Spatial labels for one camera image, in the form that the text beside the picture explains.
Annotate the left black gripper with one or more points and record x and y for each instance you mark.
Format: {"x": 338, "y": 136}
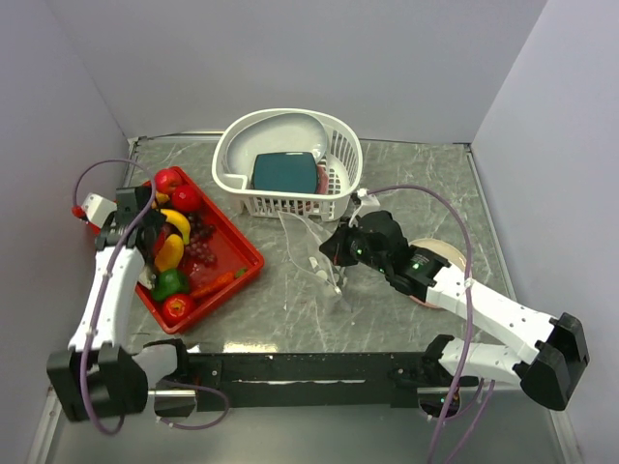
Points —
{"x": 157, "y": 219}

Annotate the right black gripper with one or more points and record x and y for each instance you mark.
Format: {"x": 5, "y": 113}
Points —
{"x": 336, "y": 246}

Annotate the clear dotted zip bag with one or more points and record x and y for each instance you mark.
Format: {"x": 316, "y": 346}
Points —
{"x": 303, "y": 239}

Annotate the red faceted apple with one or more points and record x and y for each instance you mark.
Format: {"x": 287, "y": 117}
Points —
{"x": 186, "y": 199}

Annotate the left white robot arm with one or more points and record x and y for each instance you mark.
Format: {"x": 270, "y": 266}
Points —
{"x": 96, "y": 378}

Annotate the orange ginger root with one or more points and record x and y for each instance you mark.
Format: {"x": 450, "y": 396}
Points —
{"x": 160, "y": 199}

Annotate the yellow banana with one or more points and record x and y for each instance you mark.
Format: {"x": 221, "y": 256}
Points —
{"x": 180, "y": 222}

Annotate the orange yellow mango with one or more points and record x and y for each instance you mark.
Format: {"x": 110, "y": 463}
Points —
{"x": 170, "y": 255}

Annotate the pink plate in basket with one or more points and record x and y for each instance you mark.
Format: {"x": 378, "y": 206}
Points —
{"x": 323, "y": 180}

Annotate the purple grapes bunch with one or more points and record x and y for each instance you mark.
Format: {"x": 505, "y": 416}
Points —
{"x": 201, "y": 233}

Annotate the white fish toy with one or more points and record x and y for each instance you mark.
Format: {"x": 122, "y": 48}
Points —
{"x": 147, "y": 278}

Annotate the pink round plate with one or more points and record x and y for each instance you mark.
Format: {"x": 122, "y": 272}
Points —
{"x": 445, "y": 249}

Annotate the white plastic basket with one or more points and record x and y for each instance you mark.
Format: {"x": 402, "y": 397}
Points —
{"x": 343, "y": 160}

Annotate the green bell pepper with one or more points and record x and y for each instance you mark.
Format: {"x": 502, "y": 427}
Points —
{"x": 169, "y": 283}

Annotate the teal square plate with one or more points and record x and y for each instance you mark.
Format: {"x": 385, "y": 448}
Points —
{"x": 294, "y": 172}

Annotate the red plastic tray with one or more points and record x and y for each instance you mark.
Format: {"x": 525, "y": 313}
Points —
{"x": 234, "y": 254}

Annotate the orange carrot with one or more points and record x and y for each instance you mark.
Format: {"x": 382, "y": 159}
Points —
{"x": 213, "y": 286}

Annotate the white oval plate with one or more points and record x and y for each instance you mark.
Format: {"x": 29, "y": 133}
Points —
{"x": 282, "y": 133}

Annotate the black mounting base bar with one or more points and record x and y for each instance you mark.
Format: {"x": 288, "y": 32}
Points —
{"x": 254, "y": 380}

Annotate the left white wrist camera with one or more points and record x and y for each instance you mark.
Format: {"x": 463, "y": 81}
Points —
{"x": 94, "y": 210}

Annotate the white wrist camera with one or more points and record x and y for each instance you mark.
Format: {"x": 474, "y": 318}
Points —
{"x": 94, "y": 210}
{"x": 368, "y": 203}

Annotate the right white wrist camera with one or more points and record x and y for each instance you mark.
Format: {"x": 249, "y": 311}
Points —
{"x": 368, "y": 203}

